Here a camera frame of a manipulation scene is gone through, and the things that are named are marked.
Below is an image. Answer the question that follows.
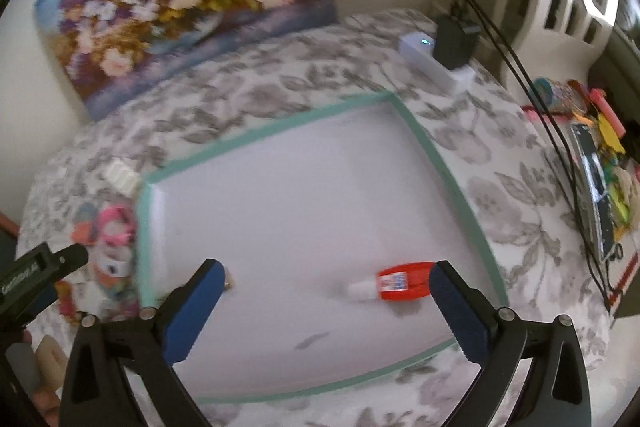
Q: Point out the black cable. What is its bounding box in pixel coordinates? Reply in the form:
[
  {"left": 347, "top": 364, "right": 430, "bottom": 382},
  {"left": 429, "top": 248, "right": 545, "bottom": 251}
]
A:
[
  {"left": 462, "top": 0, "right": 608, "bottom": 268},
  {"left": 452, "top": 0, "right": 616, "bottom": 313}
]

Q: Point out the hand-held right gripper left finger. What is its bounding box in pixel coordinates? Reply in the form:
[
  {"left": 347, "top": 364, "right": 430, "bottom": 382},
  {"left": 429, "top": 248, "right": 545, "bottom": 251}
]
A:
[{"left": 59, "top": 258, "right": 226, "bottom": 427}]

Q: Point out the white plastic toy block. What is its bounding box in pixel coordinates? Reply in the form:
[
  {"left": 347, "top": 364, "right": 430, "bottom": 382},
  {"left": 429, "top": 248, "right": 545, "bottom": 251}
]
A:
[{"left": 102, "top": 158, "right": 141, "bottom": 195}]

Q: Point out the black power adapter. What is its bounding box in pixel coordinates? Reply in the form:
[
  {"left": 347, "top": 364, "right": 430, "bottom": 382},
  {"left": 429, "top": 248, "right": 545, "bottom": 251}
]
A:
[{"left": 432, "top": 14, "right": 481, "bottom": 70}]

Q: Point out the white power strip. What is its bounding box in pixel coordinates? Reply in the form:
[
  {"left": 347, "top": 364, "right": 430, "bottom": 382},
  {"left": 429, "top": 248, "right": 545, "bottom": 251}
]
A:
[{"left": 399, "top": 33, "right": 475, "bottom": 94}]

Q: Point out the white tray with green rim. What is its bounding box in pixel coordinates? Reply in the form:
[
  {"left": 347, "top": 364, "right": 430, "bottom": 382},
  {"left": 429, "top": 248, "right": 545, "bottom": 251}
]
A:
[{"left": 135, "top": 92, "right": 510, "bottom": 404}]

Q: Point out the black tablet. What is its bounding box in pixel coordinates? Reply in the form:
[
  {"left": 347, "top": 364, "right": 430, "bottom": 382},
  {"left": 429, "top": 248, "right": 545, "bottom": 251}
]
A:
[{"left": 570, "top": 122, "right": 623, "bottom": 263}]

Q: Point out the pink plastic ring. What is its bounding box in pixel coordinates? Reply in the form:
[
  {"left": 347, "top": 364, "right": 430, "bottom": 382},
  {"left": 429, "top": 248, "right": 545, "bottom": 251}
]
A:
[{"left": 97, "top": 206, "right": 137, "bottom": 248}]

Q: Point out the red glue bottle white cap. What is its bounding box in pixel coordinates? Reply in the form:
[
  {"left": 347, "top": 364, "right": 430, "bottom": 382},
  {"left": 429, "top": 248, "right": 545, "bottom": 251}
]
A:
[{"left": 345, "top": 262, "right": 433, "bottom": 305}]

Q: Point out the white teal tape roll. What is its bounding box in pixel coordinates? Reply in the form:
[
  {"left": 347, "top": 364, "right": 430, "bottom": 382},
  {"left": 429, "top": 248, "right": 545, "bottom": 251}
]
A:
[{"left": 95, "top": 247, "right": 132, "bottom": 280}]

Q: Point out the colourful toys box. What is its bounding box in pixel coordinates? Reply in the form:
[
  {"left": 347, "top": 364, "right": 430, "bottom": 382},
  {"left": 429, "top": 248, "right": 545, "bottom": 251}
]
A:
[{"left": 522, "top": 77, "right": 640, "bottom": 238}]

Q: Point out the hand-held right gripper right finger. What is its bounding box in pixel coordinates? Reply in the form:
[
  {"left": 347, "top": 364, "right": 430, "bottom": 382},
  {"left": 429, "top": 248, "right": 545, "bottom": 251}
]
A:
[{"left": 429, "top": 260, "right": 591, "bottom": 427}]

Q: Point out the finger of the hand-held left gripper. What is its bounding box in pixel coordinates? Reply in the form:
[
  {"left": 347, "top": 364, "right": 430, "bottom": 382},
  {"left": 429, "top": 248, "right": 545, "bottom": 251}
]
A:
[{"left": 52, "top": 243, "right": 90, "bottom": 280}]

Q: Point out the grey floral tablecloth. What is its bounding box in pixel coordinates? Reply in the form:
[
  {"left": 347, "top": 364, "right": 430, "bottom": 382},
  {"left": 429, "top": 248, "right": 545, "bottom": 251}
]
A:
[{"left": 15, "top": 7, "right": 613, "bottom": 427}]

